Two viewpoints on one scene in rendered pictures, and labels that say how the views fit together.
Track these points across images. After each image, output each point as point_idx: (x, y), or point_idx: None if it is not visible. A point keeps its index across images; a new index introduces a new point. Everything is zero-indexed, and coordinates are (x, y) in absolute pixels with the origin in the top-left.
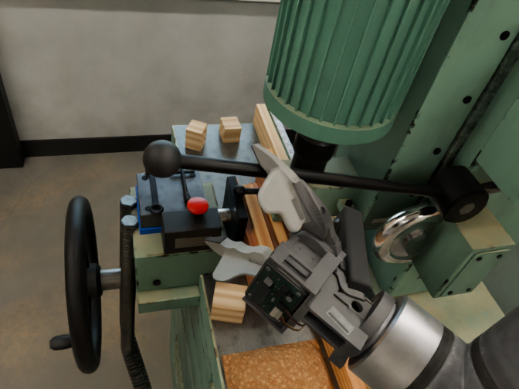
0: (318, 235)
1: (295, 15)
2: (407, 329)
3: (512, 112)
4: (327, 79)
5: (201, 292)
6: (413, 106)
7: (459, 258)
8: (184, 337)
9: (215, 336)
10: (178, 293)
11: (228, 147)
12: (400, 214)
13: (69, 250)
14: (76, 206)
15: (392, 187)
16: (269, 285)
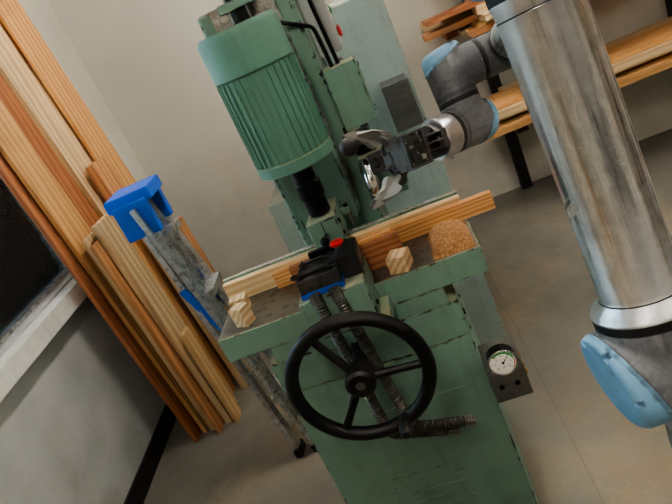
0: (389, 137)
1: (278, 111)
2: (437, 117)
3: (336, 99)
4: (309, 122)
5: (386, 289)
6: None
7: None
8: None
9: (421, 266)
10: (385, 302)
11: (255, 307)
12: (364, 169)
13: (350, 314)
14: (308, 328)
15: None
16: (412, 147)
